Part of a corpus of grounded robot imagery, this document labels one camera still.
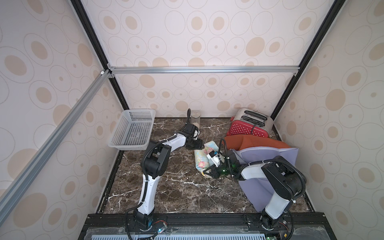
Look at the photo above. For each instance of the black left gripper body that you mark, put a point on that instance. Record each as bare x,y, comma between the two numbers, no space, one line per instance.
195,144

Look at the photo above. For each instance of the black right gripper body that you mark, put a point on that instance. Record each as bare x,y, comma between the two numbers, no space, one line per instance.
214,170

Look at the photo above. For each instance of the rust orange skirt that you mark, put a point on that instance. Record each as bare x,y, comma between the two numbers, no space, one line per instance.
240,142

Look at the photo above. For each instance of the floral pastel skirt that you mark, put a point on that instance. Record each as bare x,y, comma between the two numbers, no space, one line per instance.
202,162

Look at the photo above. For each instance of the lavender purple skirt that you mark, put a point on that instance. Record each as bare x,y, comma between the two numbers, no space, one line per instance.
259,191

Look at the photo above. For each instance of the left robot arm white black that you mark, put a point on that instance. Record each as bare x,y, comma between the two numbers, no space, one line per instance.
154,165

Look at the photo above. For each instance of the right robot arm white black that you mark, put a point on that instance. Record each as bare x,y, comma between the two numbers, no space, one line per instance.
267,176

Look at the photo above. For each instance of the glass jar with white powder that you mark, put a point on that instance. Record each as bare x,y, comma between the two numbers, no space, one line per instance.
196,118

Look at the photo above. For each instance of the red polka dot toaster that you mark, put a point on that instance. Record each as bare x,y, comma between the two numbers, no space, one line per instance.
250,122

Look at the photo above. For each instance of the white plastic perforated basket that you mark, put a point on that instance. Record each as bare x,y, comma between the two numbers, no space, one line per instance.
133,130

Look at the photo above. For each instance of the horizontal aluminium frame bar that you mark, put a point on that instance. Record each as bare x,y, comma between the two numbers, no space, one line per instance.
204,70

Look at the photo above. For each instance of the diagonal aluminium frame bar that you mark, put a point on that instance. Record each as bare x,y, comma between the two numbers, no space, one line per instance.
24,180

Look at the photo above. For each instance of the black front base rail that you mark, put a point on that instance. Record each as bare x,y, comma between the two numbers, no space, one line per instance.
296,226

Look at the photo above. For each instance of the black left corner post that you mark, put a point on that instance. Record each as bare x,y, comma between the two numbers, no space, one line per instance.
96,44

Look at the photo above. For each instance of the black corner post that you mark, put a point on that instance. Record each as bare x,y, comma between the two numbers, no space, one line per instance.
313,47
96,44

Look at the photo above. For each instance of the black right corner post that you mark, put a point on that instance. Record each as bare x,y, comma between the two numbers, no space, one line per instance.
313,47

